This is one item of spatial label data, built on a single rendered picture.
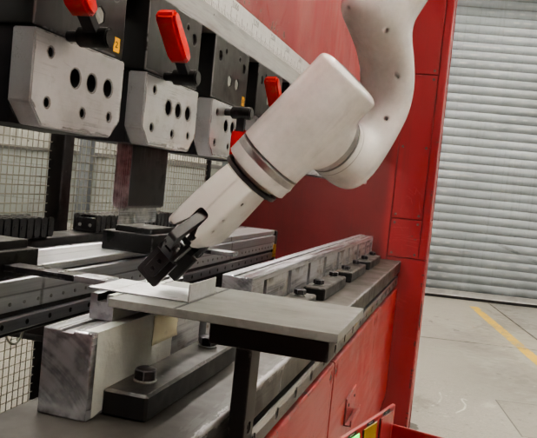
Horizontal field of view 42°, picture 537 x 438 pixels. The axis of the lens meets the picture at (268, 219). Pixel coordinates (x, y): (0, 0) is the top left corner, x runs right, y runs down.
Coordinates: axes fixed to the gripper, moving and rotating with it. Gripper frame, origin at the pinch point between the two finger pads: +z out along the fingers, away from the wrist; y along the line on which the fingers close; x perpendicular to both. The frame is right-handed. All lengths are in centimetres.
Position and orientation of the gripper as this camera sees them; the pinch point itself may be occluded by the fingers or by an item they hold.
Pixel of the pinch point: (166, 265)
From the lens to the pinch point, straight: 85.9
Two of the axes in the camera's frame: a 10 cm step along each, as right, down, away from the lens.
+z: -6.9, 6.9, 2.1
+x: 6.7, 7.2, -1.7
